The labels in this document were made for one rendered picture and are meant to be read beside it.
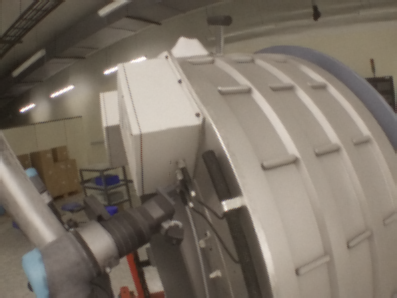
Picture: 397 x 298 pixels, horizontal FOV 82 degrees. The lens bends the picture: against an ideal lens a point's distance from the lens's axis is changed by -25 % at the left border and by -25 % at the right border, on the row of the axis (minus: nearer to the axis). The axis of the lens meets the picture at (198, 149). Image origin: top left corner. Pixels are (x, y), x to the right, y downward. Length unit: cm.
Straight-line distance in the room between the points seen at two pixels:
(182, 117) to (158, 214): 17
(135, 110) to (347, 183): 41
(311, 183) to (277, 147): 9
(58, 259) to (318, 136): 50
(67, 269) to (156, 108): 32
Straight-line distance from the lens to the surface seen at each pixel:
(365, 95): 76
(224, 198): 43
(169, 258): 146
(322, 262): 47
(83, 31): 593
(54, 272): 45
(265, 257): 41
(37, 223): 57
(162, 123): 50
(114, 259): 48
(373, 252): 57
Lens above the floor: 167
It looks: 7 degrees down
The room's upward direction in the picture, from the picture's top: 8 degrees counter-clockwise
